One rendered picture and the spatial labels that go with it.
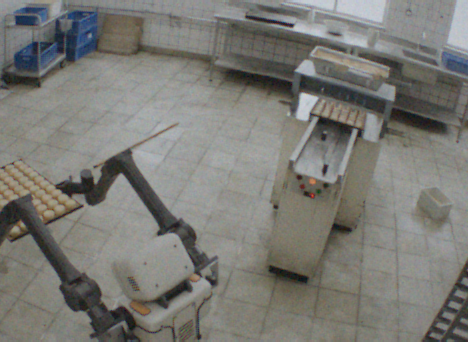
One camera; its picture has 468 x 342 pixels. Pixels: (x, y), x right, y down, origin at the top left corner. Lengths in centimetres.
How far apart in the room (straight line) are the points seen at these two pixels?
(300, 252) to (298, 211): 31
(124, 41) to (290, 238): 459
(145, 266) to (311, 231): 181
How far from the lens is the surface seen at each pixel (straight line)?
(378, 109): 349
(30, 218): 157
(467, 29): 683
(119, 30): 712
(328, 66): 341
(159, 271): 144
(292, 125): 356
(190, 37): 695
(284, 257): 326
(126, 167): 178
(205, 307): 161
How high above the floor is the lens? 227
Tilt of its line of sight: 31 degrees down
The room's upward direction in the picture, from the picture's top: 9 degrees clockwise
